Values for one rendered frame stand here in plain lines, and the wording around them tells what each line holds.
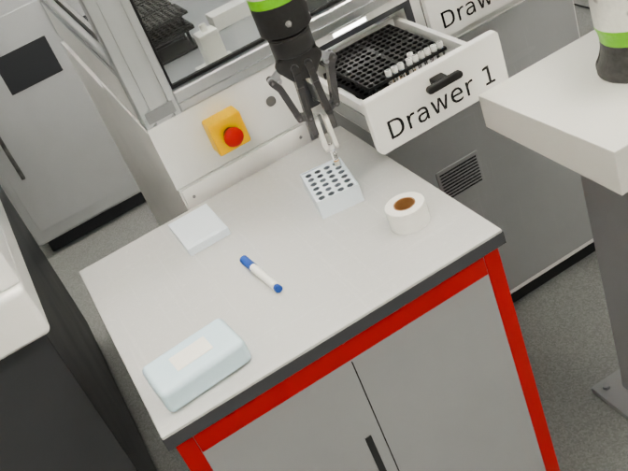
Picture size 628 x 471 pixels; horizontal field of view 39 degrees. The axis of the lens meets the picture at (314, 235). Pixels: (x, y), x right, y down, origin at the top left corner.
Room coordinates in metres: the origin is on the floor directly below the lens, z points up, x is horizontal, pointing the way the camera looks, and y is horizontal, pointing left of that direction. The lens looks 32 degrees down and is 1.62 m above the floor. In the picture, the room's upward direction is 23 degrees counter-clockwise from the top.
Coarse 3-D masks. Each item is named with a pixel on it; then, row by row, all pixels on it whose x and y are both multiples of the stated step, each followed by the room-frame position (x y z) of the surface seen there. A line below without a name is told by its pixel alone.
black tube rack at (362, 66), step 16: (384, 32) 1.76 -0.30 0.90; (400, 32) 1.73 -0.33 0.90; (352, 48) 1.74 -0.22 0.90; (368, 48) 1.71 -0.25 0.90; (384, 48) 1.68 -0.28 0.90; (400, 48) 1.64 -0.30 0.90; (416, 48) 1.62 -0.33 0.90; (336, 64) 1.69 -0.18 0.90; (352, 64) 1.66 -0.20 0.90; (368, 64) 1.64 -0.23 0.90; (384, 64) 1.60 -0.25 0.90; (352, 80) 1.59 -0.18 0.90; (368, 80) 1.56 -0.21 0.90; (368, 96) 1.56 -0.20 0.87
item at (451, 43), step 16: (368, 32) 1.81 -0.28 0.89; (416, 32) 1.73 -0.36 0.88; (432, 32) 1.67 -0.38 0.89; (336, 48) 1.79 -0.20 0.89; (448, 48) 1.62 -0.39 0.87; (320, 64) 1.78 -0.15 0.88; (320, 80) 1.66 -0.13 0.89; (352, 96) 1.54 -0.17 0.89; (352, 112) 1.53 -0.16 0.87; (368, 128) 1.48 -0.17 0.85
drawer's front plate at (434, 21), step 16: (432, 0) 1.79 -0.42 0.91; (448, 0) 1.80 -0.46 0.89; (464, 0) 1.80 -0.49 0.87; (480, 0) 1.81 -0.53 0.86; (496, 0) 1.82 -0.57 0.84; (512, 0) 1.83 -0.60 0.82; (432, 16) 1.78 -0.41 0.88; (448, 16) 1.79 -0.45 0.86; (464, 16) 1.80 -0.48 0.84; (480, 16) 1.81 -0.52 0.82; (448, 32) 1.79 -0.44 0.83
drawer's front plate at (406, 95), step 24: (480, 48) 1.48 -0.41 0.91; (432, 72) 1.45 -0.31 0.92; (480, 72) 1.47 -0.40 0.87; (504, 72) 1.49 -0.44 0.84; (384, 96) 1.43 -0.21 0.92; (408, 96) 1.44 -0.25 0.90; (432, 96) 1.45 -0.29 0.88; (456, 96) 1.46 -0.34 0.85; (384, 120) 1.42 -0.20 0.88; (432, 120) 1.44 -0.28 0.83; (384, 144) 1.42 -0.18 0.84
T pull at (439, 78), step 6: (456, 72) 1.43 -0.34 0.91; (462, 72) 1.43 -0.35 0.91; (432, 78) 1.44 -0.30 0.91; (438, 78) 1.43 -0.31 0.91; (444, 78) 1.42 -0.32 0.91; (450, 78) 1.42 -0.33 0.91; (456, 78) 1.42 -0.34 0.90; (432, 84) 1.42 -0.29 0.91; (438, 84) 1.41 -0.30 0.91; (444, 84) 1.42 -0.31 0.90; (426, 90) 1.42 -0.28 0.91; (432, 90) 1.41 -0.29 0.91; (438, 90) 1.41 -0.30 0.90
